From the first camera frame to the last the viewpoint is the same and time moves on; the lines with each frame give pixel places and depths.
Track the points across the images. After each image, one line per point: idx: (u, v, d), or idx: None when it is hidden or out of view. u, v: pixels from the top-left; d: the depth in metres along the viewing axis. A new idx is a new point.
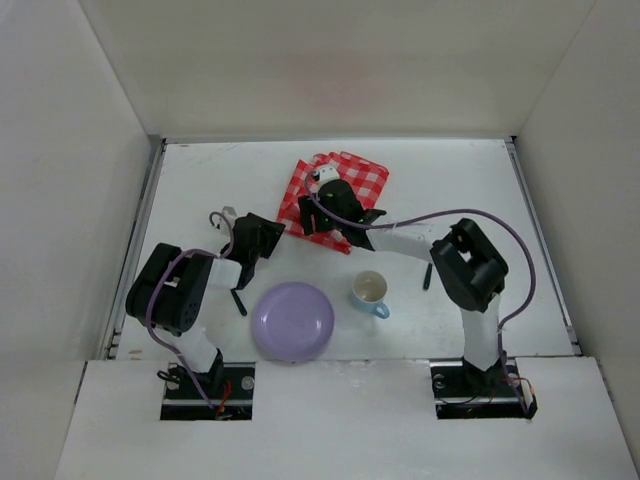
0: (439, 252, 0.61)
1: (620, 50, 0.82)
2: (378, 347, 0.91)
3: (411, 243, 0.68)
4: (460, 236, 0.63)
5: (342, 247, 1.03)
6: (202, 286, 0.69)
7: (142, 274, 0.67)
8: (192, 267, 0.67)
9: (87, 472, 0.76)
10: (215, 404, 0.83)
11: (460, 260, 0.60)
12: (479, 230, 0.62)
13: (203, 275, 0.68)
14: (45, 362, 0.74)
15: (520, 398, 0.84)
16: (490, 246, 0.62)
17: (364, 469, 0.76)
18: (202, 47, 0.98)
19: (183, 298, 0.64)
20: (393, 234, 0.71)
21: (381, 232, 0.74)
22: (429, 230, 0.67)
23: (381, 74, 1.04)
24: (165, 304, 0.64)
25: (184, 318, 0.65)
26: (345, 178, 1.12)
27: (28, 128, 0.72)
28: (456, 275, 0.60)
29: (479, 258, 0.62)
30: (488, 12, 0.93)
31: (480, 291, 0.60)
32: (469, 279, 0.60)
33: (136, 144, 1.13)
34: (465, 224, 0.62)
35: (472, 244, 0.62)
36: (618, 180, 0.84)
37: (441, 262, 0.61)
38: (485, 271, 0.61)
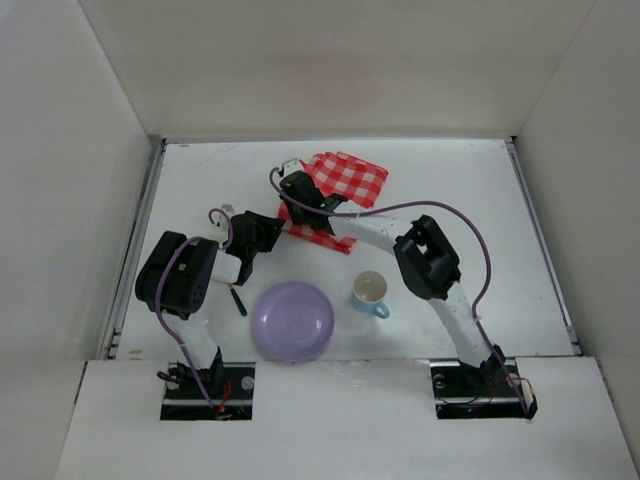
0: (400, 250, 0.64)
1: (625, 49, 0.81)
2: (378, 347, 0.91)
3: (373, 234, 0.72)
4: (419, 231, 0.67)
5: (342, 247, 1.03)
6: (208, 271, 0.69)
7: (150, 259, 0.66)
8: (200, 250, 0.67)
9: (88, 472, 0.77)
10: (215, 404, 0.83)
11: (419, 257, 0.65)
12: (436, 226, 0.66)
13: (210, 257, 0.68)
14: (46, 365, 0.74)
15: (520, 398, 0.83)
16: (445, 240, 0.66)
17: (364, 469, 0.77)
18: (201, 45, 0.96)
19: (193, 278, 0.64)
20: (356, 222, 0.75)
21: (342, 219, 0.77)
22: (391, 224, 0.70)
23: (381, 73, 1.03)
24: (175, 285, 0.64)
25: (193, 300, 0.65)
26: (341, 178, 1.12)
27: (28, 131, 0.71)
28: (415, 271, 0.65)
29: (436, 252, 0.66)
30: (493, 9, 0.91)
31: (436, 284, 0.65)
32: (426, 273, 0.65)
33: (135, 143, 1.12)
34: (424, 221, 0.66)
35: (429, 239, 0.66)
36: (619, 182, 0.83)
37: (402, 258, 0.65)
38: (440, 264, 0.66)
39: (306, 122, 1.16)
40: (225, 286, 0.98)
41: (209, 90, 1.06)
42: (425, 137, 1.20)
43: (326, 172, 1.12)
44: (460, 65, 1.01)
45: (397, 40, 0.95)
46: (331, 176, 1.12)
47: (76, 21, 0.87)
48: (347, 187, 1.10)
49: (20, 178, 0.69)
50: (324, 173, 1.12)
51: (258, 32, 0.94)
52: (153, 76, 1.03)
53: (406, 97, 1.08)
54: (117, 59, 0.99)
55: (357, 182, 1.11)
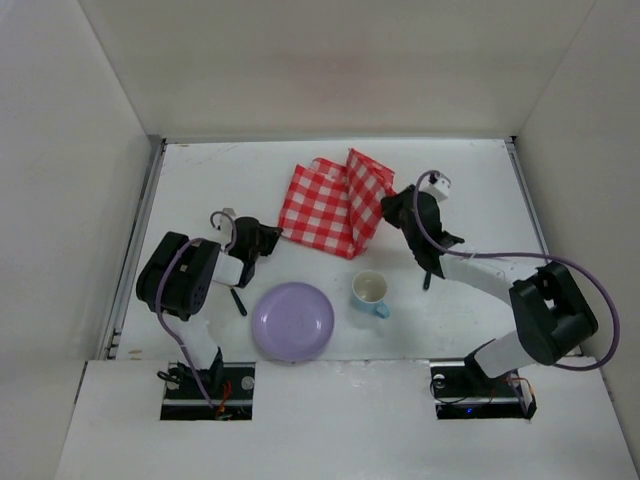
0: (519, 294, 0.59)
1: (624, 51, 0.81)
2: (379, 348, 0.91)
3: (487, 276, 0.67)
4: (545, 280, 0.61)
5: (342, 252, 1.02)
6: (209, 273, 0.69)
7: (151, 258, 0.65)
8: (200, 251, 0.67)
9: (88, 472, 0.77)
10: (215, 404, 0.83)
11: (541, 307, 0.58)
12: (569, 278, 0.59)
13: (212, 259, 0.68)
14: (46, 366, 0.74)
15: (520, 398, 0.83)
16: (579, 297, 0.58)
17: (364, 469, 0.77)
18: (201, 45, 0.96)
19: (194, 280, 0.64)
20: (470, 264, 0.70)
21: (456, 257, 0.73)
22: (510, 268, 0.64)
23: (382, 73, 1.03)
24: (176, 286, 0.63)
25: (194, 301, 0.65)
26: (326, 183, 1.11)
27: (28, 131, 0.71)
28: (534, 321, 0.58)
29: (565, 309, 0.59)
30: (492, 10, 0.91)
31: (557, 343, 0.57)
32: (550, 329, 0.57)
33: (135, 143, 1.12)
34: (555, 269, 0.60)
35: (558, 291, 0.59)
36: (618, 183, 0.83)
37: (520, 304, 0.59)
38: (568, 323, 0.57)
39: (307, 122, 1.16)
40: (225, 286, 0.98)
41: (210, 91, 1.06)
42: (426, 137, 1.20)
43: (309, 178, 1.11)
44: (460, 65, 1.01)
45: (397, 40, 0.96)
46: (333, 190, 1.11)
47: (76, 21, 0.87)
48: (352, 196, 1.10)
49: (21, 178, 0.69)
50: (325, 186, 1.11)
51: (257, 32, 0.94)
52: (154, 76, 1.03)
53: (407, 97, 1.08)
54: (117, 59, 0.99)
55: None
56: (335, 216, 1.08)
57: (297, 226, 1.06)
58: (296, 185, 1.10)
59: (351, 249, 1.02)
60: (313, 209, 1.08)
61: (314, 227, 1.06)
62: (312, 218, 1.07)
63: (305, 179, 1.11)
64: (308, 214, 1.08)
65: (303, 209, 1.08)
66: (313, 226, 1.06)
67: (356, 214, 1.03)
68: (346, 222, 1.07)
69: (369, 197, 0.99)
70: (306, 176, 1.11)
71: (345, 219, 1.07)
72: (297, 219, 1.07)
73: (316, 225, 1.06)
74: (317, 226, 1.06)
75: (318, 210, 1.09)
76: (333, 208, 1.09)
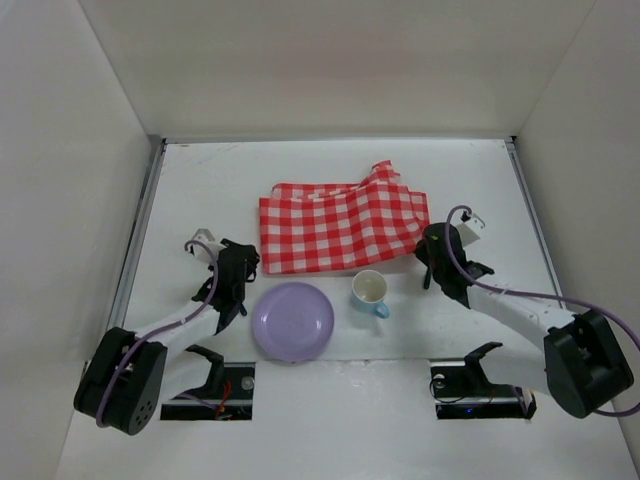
0: (553, 342, 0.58)
1: (624, 52, 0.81)
2: (378, 348, 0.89)
3: (521, 318, 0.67)
4: (581, 329, 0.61)
5: (338, 264, 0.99)
6: (158, 378, 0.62)
7: (88, 372, 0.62)
8: (142, 360, 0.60)
9: (88, 472, 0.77)
10: (215, 404, 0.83)
11: (577, 358, 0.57)
12: (606, 330, 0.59)
13: (155, 369, 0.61)
14: (46, 367, 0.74)
15: (520, 399, 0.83)
16: (616, 352, 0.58)
17: (364, 469, 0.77)
18: (201, 45, 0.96)
19: (131, 405, 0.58)
20: (500, 300, 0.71)
21: (486, 293, 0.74)
22: (545, 311, 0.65)
23: (382, 73, 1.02)
24: (114, 406, 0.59)
25: (136, 419, 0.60)
26: (293, 202, 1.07)
27: (28, 130, 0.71)
28: (568, 370, 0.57)
29: (600, 360, 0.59)
30: (493, 10, 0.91)
31: (589, 395, 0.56)
32: (583, 383, 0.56)
33: (136, 143, 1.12)
34: (592, 318, 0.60)
35: (594, 341, 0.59)
36: (618, 184, 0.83)
37: (553, 352, 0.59)
38: (603, 375, 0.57)
39: (306, 122, 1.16)
40: None
41: (210, 91, 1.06)
42: (425, 136, 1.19)
43: (276, 205, 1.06)
44: (460, 65, 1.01)
45: (397, 40, 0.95)
46: (303, 208, 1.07)
47: (76, 21, 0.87)
48: (326, 211, 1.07)
49: (21, 177, 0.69)
50: (295, 209, 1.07)
51: (257, 32, 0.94)
52: (154, 76, 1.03)
53: (407, 97, 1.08)
54: (117, 59, 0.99)
55: (332, 201, 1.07)
56: (318, 235, 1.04)
57: (285, 257, 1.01)
58: (267, 217, 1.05)
59: (352, 264, 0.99)
60: (293, 236, 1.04)
61: (301, 253, 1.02)
62: (296, 245, 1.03)
63: (273, 209, 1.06)
64: (289, 242, 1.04)
65: (283, 238, 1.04)
66: (299, 253, 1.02)
67: (383, 237, 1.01)
68: (332, 238, 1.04)
69: (406, 234, 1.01)
70: (273, 207, 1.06)
71: (346, 230, 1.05)
72: (281, 251, 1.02)
73: (302, 250, 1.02)
74: (304, 250, 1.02)
75: (298, 233, 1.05)
76: (312, 229, 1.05)
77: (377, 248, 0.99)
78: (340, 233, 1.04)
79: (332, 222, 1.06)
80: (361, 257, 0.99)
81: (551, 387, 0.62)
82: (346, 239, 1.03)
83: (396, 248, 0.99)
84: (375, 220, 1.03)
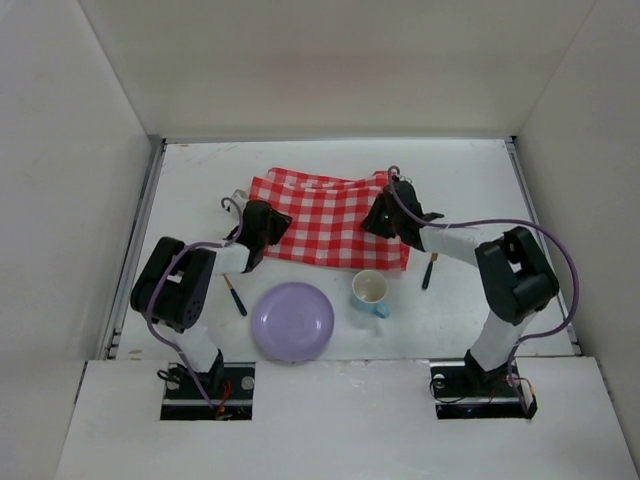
0: (483, 253, 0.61)
1: (624, 52, 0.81)
2: (378, 348, 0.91)
3: (460, 244, 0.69)
4: (512, 245, 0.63)
5: (309, 258, 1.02)
6: (207, 281, 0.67)
7: (145, 271, 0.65)
8: (193, 266, 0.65)
9: (88, 472, 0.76)
10: (215, 404, 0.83)
11: (504, 265, 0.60)
12: (532, 242, 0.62)
13: (205, 271, 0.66)
14: (46, 367, 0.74)
15: (520, 398, 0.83)
16: (541, 260, 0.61)
17: (364, 469, 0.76)
18: (201, 46, 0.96)
19: (186, 298, 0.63)
20: (445, 234, 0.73)
21: (434, 231, 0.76)
22: (479, 233, 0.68)
23: (382, 73, 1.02)
24: (168, 301, 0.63)
25: (188, 316, 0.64)
26: (284, 188, 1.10)
27: (28, 131, 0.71)
28: (496, 274, 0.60)
29: (528, 270, 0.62)
30: (492, 11, 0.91)
31: (518, 299, 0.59)
32: (511, 286, 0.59)
33: (136, 144, 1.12)
34: (519, 232, 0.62)
35: (522, 253, 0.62)
36: (619, 183, 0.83)
37: (484, 263, 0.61)
38: (530, 281, 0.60)
39: (306, 122, 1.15)
40: (225, 286, 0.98)
41: (209, 91, 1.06)
42: (425, 136, 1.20)
43: (267, 188, 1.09)
44: (460, 65, 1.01)
45: (397, 39, 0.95)
46: (294, 196, 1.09)
47: (76, 22, 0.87)
48: (314, 202, 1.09)
49: (20, 177, 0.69)
50: (284, 195, 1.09)
51: (257, 32, 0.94)
52: (153, 76, 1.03)
53: (407, 96, 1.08)
54: (117, 59, 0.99)
55: (323, 194, 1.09)
56: (299, 225, 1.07)
57: None
58: (255, 197, 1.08)
59: (322, 260, 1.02)
60: None
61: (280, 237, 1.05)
62: None
63: (264, 191, 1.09)
64: None
65: None
66: None
67: (359, 243, 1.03)
68: (312, 229, 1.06)
69: (383, 246, 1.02)
70: (264, 188, 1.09)
71: (327, 226, 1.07)
72: None
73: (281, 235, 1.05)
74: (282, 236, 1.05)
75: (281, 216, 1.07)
76: (296, 216, 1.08)
77: (350, 252, 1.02)
78: (320, 226, 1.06)
79: (316, 214, 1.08)
80: (331, 257, 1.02)
81: (489, 300, 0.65)
82: (324, 235, 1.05)
83: (367, 258, 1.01)
84: (357, 225, 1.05)
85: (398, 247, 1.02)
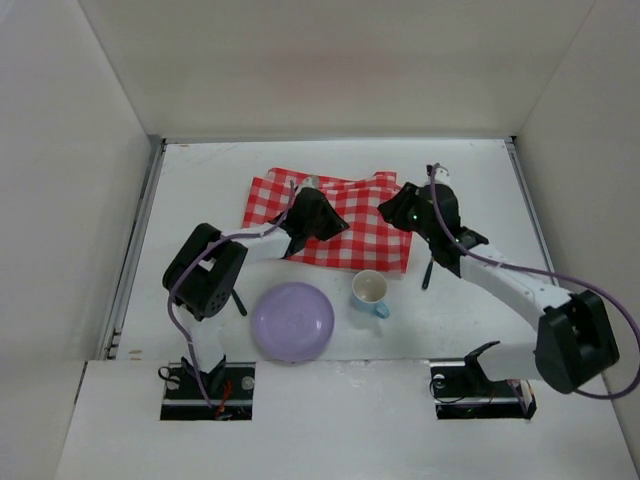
0: (548, 322, 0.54)
1: (624, 53, 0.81)
2: (378, 348, 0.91)
3: (515, 294, 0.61)
4: (575, 308, 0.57)
5: (309, 259, 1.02)
6: (234, 276, 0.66)
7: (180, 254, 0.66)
8: (223, 258, 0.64)
9: (88, 472, 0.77)
10: (214, 404, 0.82)
11: (570, 341, 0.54)
12: (601, 310, 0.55)
13: (234, 268, 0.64)
14: (46, 368, 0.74)
15: (520, 398, 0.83)
16: (608, 331, 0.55)
17: (364, 469, 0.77)
18: (200, 46, 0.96)
19: (209, 290, 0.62)
20: (495, 274, 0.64)
21: (478, 264, 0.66)
22: (541, 289, 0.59)
23: (382, 73, 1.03)
24: (193, 288, 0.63)
25: (210, 306, 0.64)
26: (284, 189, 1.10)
27: (29, 131, 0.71)
28: (560, 351, 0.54)
29: (588, 338, 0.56)
30: (492, 11, 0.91)
31: (578, 377, 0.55)
32: (574, 365, 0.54)
33: (136, 144, 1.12)
34: (587, 298, 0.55)
35: (588, 321, 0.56)
36: (619, 184, 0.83)
37: (547, 334, 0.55)
38: (591, 352, 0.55)
39: (307, 122, 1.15)
40: None
41: (210, 91, 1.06)
42: (425, 136, 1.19)
43: (267, 188, 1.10)
44: (459, 65, 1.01)
45: (397, 40, 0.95)
46: None
47: (77, 22, 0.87)
48: None
49: (21, 177, 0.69)
50: (284, 195, 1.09)
51: (257, 32, 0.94)
52: (153, 76, 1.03)
53: (407, 96, 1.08)
54: (117, 59, 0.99)
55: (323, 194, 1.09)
56: None
57: None
58: (255, 197, 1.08)
59: (322, 260, 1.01)
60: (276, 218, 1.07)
61: None
62: None
63: (264, 191, 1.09)
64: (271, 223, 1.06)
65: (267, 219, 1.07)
66: None
67: (359, 244, 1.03)
68: None
69: (384, 247, 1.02)
70: (264, 188, 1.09)
71: None
72: None
73: None
74: None
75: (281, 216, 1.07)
76: None
77: (350, 252, 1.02)
78: None
79: None
80: (332, 257, 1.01)
81: (539, 362, 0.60)
82: None
83: (368, 259, 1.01)
84: (358, 225, 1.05)
85: (398, 249, 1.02)
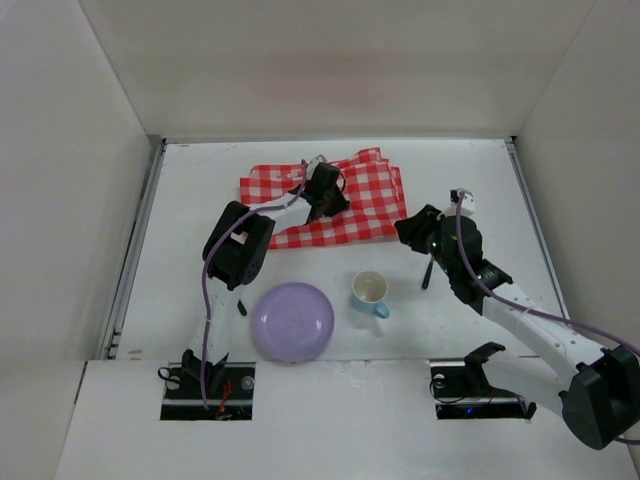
0: (581, 381, 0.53)
1: (624, 53, 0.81)
2: (378, 348, 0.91)
3: (542, 344, 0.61)
4: (606, 362, 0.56)
5: (319, 241, 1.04)
6: (266, 246, 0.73)
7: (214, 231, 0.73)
8: (254, 232, 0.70)
9: (88, 472, 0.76)
10: (215, 404, 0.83)
11: (604, 399, 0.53)
12: (635, 366, 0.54)
13: (264, 240, 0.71)
14: (45, 368, 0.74)
15: (519, 398, 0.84)
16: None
17: (364, 469, 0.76)
18: (200, 46, 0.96)
19: (244, 262, 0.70)
20: (523, 321, 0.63)
21: (504, 309, 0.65)
22: (572, 342, 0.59)
23: (382, 73, 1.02)
24: (229, 260, 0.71)
25: (247, 274, 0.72)
26: (271, 182, 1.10)
27: (28, 131, 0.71)
28: (592, 409, 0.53)
29: (620, 393, 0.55)
30: (491, 11, 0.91)
31: (608, 434, 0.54)
32: (605, 423, 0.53)
33: (136, 144, 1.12)
34: (621, 355, 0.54)
35: (620, 377, 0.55)
36: (619, 183, 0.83)
37: (579, 391, 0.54)
38: (623, 410, 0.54)
39: (307, 122, 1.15)
40: None
41: (209, 91, 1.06)
42: (425, 136, 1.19)
43: (256, 185, 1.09)
44: (459, 65, 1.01)
45: (397, 39, 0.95)
46: (283, 187, 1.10)
47: (77, 22, 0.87)
48: None
49: (21, 177, 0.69)
50: (274, 188, 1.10)
51: (257, 32, 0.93)
52: (153, 76, 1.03)
53: (407, 96, 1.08)
54: (117, 59, 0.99)
55: None
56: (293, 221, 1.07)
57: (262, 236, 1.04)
58: (248, 197, 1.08)
59: (331, 239, 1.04)
60: None
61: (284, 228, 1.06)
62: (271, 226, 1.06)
63: (254, 188, 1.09)
64: None
65: None
66: None
67: (362, 217, 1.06)
68: None
69: (384, 215, 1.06)
70: (253, 186, 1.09)
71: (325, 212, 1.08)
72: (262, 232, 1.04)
73: None
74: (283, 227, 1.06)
75: None
76: None
77: (355, 226, 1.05)
78: None
79: None
80: (340, 234, 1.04)
81: (567, 413, 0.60)
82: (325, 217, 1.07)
83: (374, 227, 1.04)
84: (355, 203, 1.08)
85: (397, 213, 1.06)
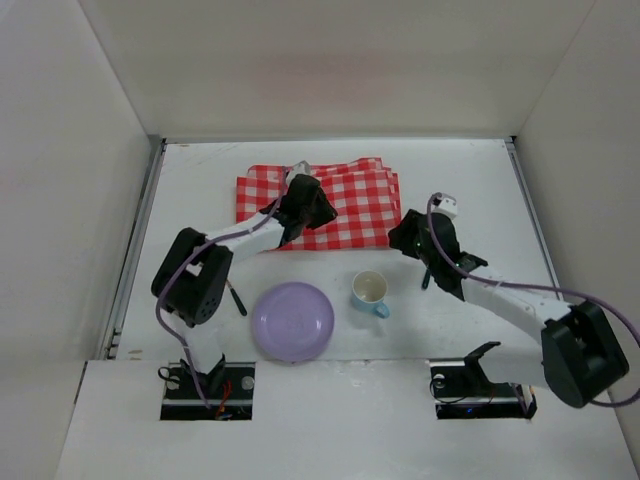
0: (550, 334, 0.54)
1: (624, 52, 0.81)
2: (378, 348, 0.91)
3: (515, 312, 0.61)
4: (577, 319, 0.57)
5: (310, 244, 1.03)
6: (222, 281, 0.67)
7: (164, 265, 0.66)
8: (209, 264, 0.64)
9: (88, 472, 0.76)
10: (215, 404, 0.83)
11: (575, 350, 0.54)
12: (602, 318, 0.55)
13: (220, 273, 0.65)
14: (45, 368, 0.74)
15: (520, 398, 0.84)
16: (612, 340, 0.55)
17: (364, 469, 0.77)
18: (200, 46, 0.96)
19: (198, 299, 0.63)
20: (496, 293, 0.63)
21: (479, 286, 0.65)
22: (541, 303, 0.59)
23: (382, 73, 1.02)
24: (182, 296, 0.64)
25: (202, 311, 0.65)
26: (268, 182, 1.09)
27: (28, 131, 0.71)
28: (565, 361, 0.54)
29: (595, 350, 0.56)
30: (492, 11, 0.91)
31: (587, 388, 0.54)
32: (582, 375, 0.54)
33: (136, 144, 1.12)
34: (588, 308, 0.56)
35: (591, 331, 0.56)
36: (619, 183, 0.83)
37: (551, 346, 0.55)
38: (599, 365, 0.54)
39: (307, 122, 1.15)
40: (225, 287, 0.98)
41: (209, 91, 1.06)
42: (426, 136, 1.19)
43: (253, 186, 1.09)
44: (459, 65, 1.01)
45: (397, 39, 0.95)
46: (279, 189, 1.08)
47: (76, 21, 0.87)
48: None
49: (21, 176, 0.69)
50: (271, 188, 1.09)
51: (257, 31, 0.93)
52: (153, 76, 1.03)
53: (407, 96, 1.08)
54: (117, 59, 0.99)
55: None
56: None
57: None
58: (243, 196, 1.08)
59: (323, 245, 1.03)
60: None
61: None
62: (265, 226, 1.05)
63: (250, 189, 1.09)
64: None
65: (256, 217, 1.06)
66: None
67: (356, 224, 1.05)
68: None
69: (379, 222, 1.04)
70: (250, 186, 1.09)
71: None
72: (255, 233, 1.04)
73: None
74: None
75: None
76: None
77: (349, 233, 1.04)
78: None
79: None
80: (332, 240, 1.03)
81: (550, 379, 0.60)
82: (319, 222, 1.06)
83: (367, 237, 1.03)
84: (350, 209, 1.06)
85: (392, 221, 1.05)
